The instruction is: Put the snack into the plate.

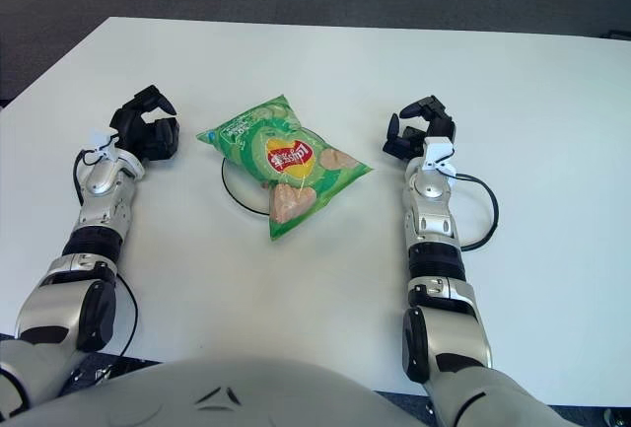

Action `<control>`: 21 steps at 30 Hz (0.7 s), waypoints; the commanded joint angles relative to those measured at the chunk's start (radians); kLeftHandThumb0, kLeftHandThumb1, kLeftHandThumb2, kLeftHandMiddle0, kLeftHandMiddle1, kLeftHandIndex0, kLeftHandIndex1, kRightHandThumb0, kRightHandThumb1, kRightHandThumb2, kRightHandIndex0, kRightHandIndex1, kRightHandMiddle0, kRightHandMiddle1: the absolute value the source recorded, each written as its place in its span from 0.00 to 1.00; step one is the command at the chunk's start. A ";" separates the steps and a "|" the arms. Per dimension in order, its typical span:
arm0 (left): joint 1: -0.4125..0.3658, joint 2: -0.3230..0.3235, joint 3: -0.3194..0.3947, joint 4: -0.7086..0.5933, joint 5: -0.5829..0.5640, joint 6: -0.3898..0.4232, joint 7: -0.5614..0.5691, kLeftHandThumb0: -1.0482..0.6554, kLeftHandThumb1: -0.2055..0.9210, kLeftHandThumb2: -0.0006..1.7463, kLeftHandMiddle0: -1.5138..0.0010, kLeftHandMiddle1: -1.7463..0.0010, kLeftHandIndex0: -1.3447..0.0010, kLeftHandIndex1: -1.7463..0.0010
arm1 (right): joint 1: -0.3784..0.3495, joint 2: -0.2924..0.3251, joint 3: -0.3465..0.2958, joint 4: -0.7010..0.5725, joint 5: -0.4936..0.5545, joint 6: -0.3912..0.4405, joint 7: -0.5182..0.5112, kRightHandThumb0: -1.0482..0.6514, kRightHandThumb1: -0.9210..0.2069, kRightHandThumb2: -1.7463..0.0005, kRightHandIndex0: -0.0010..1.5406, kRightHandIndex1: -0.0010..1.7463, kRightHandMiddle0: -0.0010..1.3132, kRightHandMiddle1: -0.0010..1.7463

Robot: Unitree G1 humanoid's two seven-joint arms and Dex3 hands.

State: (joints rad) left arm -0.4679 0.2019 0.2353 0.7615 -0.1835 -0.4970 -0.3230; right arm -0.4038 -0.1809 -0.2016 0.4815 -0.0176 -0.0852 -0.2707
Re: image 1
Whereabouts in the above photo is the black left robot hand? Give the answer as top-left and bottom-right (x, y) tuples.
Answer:
(108, 84), (181, 162)

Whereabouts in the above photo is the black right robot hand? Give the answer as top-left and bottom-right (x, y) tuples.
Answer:
(382, 95), (457, 161)

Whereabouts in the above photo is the green potato chip bag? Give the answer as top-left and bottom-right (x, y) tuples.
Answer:
(195, 94), (375, 241)

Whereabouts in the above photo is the white plate with black rim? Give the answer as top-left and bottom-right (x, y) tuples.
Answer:
(220, 158), (272, 216)

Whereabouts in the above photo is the black robot lower body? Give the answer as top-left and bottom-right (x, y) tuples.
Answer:
(63, 352), (164, 389)

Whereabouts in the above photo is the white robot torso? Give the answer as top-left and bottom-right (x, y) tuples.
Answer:
(0, 353), (430, 427)

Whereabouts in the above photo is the grey caster wheel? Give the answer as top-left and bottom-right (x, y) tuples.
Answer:
(603, 406), (631, 427)

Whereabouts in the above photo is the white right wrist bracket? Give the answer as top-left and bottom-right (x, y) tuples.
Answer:
(422, 136), (457, 177)

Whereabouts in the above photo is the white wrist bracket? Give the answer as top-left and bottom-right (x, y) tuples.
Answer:
(81, 128), (119, 166)
(422, 136), (457, 177)

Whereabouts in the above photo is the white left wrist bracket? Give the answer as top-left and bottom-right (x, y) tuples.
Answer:
(81, 128), (119, 166)

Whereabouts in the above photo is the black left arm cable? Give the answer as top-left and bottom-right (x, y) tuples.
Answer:
(72, 148), (140, 349)

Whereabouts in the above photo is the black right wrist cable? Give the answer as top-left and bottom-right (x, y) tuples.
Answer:
(451, 173), (500, 252)

